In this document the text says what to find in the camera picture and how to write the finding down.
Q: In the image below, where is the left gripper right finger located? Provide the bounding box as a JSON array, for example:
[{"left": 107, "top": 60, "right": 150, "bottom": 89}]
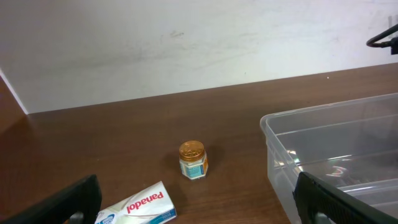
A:
[{"left": 293, "top": 172, "right": 397, "bottom": 224}]

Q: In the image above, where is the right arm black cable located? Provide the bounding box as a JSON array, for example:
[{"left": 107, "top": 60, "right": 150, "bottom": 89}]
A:
[{"left": 366, "top": 24, "right": 398, "bottom": 49}]

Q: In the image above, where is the clear plastic container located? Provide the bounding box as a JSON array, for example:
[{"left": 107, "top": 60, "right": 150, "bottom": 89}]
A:
[{"left": 260, "top": 94, "right": 397, "bottom": 223}]

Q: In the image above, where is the small gold-lid balm jar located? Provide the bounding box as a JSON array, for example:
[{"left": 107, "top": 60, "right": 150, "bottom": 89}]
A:
[{"left": 178, "top": 140, "right": 208, "bottom": 180}]

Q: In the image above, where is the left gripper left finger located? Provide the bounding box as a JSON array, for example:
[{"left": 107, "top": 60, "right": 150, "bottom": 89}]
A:
[{"left": 1, "top": 174, "right": 102, "bottom": 224}]

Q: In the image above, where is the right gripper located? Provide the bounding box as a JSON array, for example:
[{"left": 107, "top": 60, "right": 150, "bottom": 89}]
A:
[{"left": 390, "top": 37, "right": 398, "bottom": 55}]

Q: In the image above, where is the white Panadol box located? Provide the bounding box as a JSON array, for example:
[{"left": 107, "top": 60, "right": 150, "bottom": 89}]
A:
[{"left": 95, "top": 181, "right": 177, "bottom": 224}]

